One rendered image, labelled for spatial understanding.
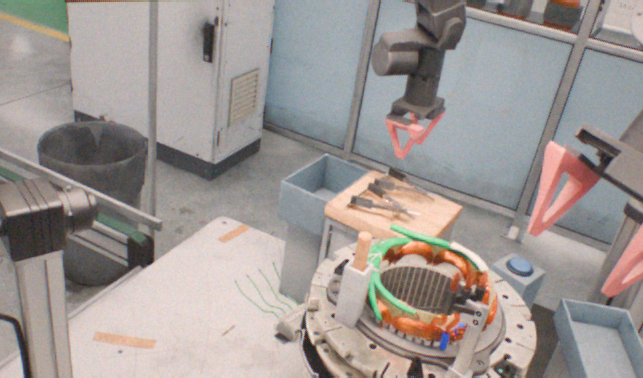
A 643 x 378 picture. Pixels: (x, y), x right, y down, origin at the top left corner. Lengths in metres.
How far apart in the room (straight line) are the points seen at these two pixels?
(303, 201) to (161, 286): 0.38
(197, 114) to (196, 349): 2.10
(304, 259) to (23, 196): 0.85
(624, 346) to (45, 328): 0.85
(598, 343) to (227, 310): 0.70
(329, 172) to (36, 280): 0.90
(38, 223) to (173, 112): 2.84
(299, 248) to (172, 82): 2.08
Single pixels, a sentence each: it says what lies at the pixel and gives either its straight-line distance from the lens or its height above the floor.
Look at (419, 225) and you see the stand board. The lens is 1.11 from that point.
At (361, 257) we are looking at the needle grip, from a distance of 0.76.
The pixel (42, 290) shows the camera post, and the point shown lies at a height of 1.32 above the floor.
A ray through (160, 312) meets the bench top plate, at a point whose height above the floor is 0.78.
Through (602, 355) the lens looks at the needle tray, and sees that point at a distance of 1.05.
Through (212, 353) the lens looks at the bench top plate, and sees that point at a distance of 1.20.
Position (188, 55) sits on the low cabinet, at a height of 0.65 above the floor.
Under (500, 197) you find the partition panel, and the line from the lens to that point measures 3.29.
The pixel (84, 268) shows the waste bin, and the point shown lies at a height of 0.09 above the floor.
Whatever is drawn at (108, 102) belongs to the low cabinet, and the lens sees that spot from 3.58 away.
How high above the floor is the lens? 1.63
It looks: 29 degrees down
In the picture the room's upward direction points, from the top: 10 degrees clockwise
